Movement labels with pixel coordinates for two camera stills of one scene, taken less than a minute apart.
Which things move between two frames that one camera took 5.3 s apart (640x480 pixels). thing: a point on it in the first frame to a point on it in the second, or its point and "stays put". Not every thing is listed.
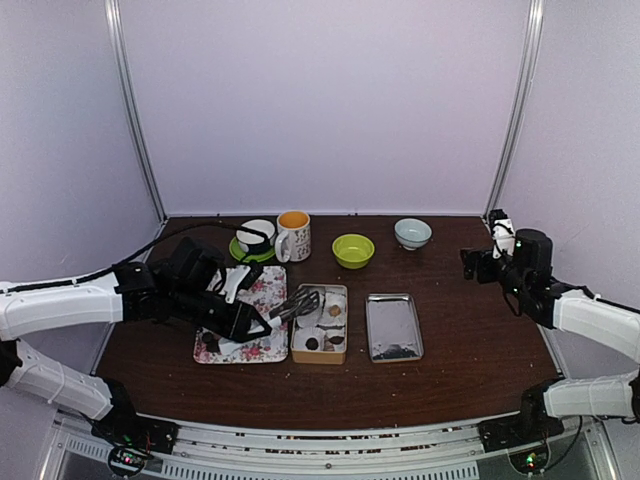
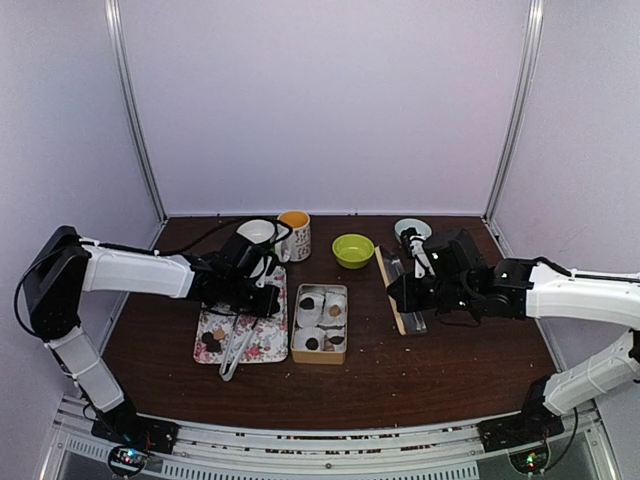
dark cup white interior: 254,243 stays put
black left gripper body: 189,306 to 240,301
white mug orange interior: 293,241 stays put
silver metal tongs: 302,302 to 226,372
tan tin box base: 320,337 stays put
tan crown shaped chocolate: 335,310 stays put
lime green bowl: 353,251 stays put
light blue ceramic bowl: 412,233 stays put
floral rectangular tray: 268,289 stays put
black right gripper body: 512,278 to 449,296
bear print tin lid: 393,327 to 411,323
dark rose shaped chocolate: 312,343 stays put
